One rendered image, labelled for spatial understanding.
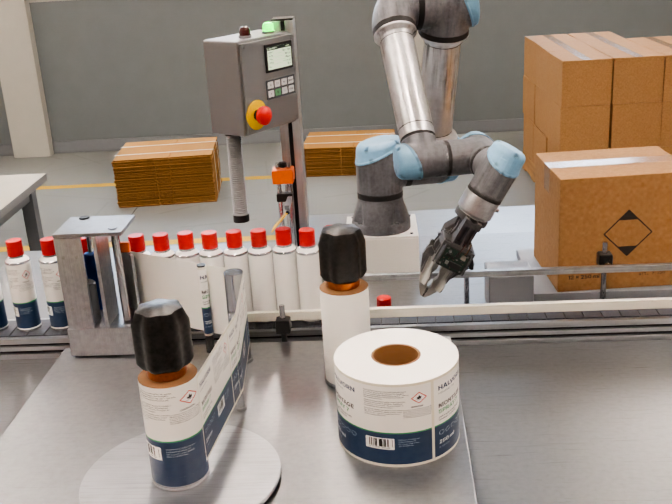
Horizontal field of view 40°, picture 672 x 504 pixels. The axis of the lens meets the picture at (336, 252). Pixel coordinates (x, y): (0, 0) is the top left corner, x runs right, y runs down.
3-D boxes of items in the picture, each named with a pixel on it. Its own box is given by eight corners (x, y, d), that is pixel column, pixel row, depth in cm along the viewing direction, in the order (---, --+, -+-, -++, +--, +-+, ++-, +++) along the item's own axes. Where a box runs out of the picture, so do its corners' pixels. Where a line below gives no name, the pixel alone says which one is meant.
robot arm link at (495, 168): (519, 147, 186) (535, 162, 179) (492, 193, 190) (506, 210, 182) (487, 132, 183) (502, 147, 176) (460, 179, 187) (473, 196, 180)
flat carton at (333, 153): (302, 177, 637) (300, 148, 630) (310, 158, 685) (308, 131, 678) (394, 174, 630) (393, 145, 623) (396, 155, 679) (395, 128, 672)
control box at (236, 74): (211, 133, 189) (201, 39, 182) (266, 117, 201) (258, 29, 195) (247, 138, 183) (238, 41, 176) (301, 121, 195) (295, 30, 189)
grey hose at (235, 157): (232, 223, 200) (222, 129, 192) (234, 218, 203) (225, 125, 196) (248, 222, 199) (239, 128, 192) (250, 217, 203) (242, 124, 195)
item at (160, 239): (157, 328, 197) (145, 238, 190) (162, 318, 202) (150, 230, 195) (181, 327, 197) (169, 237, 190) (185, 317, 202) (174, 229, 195)
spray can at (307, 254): (306, 326, 194) (299, 234, 187) (297, 317, 198) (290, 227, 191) (328, 321, 196) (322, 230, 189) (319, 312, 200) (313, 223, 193)
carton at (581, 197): (557, 292, 210) (560, 179, 201) (533, 256, 233) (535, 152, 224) (687, 284, 210) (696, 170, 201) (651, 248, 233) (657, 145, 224)
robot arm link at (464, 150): (440, 131, 193) (455, 149, 184) (490, 126, 195) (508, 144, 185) (439, 166, 197) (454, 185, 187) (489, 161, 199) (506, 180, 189)
